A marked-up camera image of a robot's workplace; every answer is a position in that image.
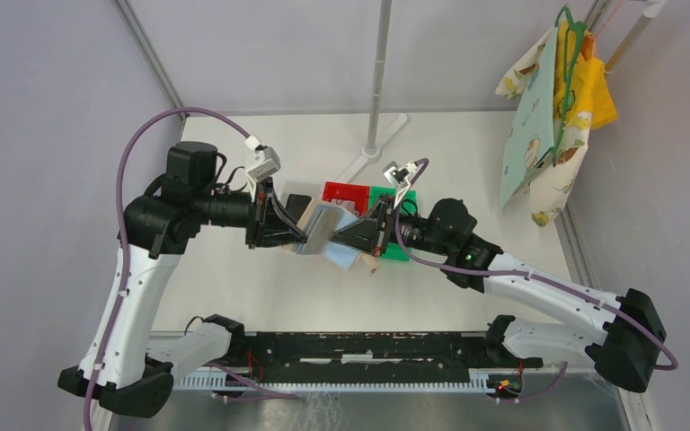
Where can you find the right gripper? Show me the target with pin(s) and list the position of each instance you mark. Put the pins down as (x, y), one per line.
(365, 234)

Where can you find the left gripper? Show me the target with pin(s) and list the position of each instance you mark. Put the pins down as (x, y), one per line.
(278, 228)

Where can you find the beige card holder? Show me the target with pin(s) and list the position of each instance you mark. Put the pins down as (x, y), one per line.
(319, 221)

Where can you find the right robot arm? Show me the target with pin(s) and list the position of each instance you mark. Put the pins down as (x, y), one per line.
(621, 335)

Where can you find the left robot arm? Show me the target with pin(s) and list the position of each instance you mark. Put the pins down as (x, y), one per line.
(120, 372)

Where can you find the black cards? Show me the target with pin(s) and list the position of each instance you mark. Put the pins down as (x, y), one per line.
(296, 205)

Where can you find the green plastic bin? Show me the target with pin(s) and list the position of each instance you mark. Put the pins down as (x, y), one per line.
(409, 207)

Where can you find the red plastic bin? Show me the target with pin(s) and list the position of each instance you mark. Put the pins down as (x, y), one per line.
(340, 192)

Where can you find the clear plastic bin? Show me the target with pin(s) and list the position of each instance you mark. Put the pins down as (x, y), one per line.
(314, 189)

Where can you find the white pole stand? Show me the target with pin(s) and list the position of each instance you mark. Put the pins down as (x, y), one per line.
(378, 139)

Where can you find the hanging patterned cloth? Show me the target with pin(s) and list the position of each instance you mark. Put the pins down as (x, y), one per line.
(526, 169)

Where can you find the yellow hanging garment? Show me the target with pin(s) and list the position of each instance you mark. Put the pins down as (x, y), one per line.
(588, 86)

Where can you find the green clothes hanger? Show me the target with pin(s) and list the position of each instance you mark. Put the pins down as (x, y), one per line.
(568, 141)

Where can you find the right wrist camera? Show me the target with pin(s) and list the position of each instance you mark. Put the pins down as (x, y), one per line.
(401, 178)

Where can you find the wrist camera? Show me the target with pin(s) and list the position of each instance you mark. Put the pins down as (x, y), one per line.
(260, 164)
(401, 178)

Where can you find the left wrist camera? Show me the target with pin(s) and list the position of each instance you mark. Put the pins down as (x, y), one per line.
(260, 164)

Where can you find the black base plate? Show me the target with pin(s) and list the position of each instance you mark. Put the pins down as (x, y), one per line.
(369, 357)

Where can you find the white hanger rail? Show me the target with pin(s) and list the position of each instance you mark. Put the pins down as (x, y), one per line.
(651, 10)

